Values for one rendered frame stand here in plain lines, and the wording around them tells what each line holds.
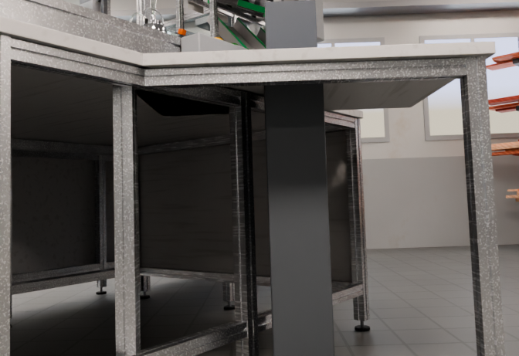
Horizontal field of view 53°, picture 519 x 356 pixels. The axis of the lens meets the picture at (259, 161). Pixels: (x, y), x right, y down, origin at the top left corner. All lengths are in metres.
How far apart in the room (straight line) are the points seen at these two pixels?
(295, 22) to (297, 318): 0.79
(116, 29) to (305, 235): 0.70
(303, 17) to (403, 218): 4.17
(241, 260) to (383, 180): 4.04
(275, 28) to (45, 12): 0.60
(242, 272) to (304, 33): 0.68
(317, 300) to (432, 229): 4.20
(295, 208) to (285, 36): 0.47
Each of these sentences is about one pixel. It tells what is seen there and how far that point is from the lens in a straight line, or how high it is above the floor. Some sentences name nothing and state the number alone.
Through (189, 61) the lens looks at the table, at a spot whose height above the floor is 0.84.
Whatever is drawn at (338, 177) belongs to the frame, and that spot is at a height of 0.60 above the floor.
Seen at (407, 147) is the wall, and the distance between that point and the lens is 5.55.
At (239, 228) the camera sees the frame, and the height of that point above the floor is 0.44.
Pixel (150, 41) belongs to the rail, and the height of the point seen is 0.93.
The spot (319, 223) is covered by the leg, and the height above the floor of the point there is 0.45.
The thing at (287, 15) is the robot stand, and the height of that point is 1.02.
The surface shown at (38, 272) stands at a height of 0.18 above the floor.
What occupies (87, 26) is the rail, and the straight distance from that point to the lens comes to 1.29.
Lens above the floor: 0.51
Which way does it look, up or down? 4 degrees up
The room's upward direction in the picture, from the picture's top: 2 degrees counter-clockwise
